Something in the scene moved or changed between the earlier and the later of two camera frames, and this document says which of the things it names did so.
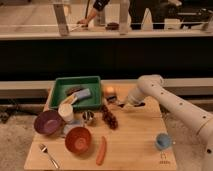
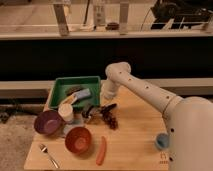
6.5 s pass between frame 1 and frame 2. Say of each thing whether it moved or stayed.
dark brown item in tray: stayed
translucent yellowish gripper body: moved
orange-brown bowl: stayed
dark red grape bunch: stayed
